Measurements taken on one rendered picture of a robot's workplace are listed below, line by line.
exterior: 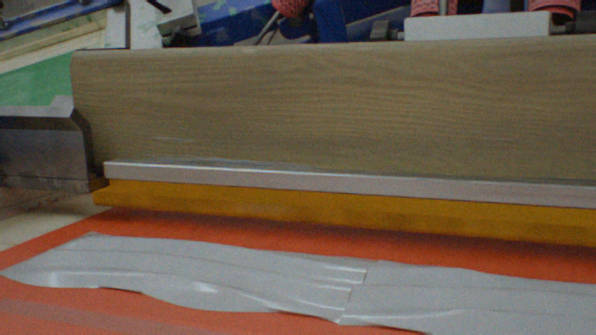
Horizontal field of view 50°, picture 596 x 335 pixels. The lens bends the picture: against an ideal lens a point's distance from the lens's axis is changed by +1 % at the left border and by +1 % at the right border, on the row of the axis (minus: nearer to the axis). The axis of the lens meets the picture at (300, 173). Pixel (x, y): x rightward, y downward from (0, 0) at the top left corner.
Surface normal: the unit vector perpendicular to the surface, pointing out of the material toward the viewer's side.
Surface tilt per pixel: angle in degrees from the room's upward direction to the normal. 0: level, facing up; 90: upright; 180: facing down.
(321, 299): 4
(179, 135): 56
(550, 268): 32
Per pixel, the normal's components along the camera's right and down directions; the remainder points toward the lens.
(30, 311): -0.04, -0.98
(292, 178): -0.38, 0.18
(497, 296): -0.12, -0.71
